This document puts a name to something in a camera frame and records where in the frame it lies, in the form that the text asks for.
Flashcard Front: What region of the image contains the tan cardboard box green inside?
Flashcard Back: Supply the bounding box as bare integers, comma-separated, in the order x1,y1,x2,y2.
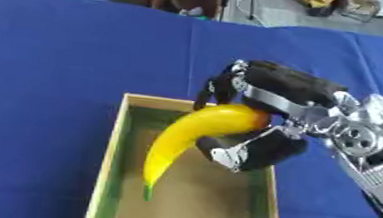
83,89,297,218

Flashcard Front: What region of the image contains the yellow toy banana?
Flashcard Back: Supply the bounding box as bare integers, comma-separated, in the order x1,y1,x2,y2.
138,95,273,213

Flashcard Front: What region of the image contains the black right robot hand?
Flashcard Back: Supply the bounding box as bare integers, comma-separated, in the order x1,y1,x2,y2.
186,53,352,183

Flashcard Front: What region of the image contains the black tripod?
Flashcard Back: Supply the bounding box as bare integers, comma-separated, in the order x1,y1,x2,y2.
215,0,262,25

